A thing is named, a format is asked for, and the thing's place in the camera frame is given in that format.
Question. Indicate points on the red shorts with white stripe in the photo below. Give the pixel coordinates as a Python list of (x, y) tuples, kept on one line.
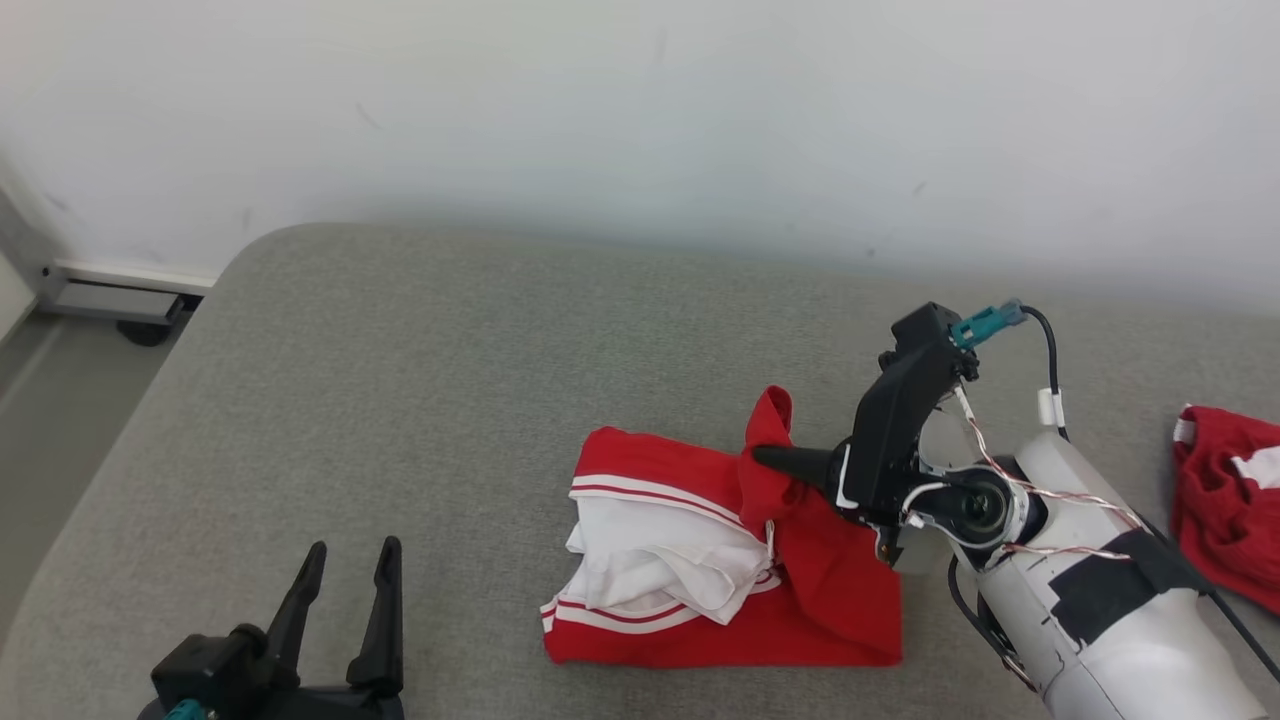
[(1230, 530)]

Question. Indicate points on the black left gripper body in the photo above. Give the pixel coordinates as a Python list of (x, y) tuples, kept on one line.
[(300, 705)]

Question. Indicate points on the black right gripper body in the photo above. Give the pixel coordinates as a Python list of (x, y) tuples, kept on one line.
[(895, 430)]

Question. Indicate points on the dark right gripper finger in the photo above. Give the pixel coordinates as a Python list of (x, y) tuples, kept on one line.
[(805, 468)]

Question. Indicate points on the black caster wheel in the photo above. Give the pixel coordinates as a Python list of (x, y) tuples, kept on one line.
[(145, 333)]

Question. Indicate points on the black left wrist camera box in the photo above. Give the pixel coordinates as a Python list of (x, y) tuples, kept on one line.
[(205, 660)]

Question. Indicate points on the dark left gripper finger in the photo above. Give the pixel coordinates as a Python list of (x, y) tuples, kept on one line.
[(295, 620), (382, 630)]

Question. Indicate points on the red jersey with white trim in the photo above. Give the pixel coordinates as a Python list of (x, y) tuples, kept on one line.
[(830, 600)]

